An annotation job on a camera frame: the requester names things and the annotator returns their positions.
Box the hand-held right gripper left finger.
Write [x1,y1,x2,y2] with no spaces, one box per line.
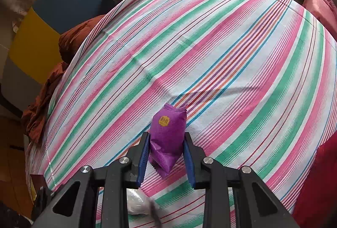
[51,132,150,228]

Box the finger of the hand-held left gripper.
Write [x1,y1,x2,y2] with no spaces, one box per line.
[31,186,54,222]

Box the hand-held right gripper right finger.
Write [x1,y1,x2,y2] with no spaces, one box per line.
[183,132,301,228]

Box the gold square tin tray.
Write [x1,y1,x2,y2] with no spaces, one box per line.
[30,175,46,202]

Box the purple snack packet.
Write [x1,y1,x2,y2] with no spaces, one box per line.
[147,103,187,178]

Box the white packet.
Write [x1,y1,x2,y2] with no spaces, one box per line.
[126,188,160,215]

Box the red cloth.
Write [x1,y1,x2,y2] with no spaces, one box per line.
[292,130,337,228]

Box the rust brown crumpled cloth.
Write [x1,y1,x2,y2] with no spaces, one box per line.
[21,14,106,144]

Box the pink bedspread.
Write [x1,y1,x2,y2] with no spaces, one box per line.
[301,0,337,41]

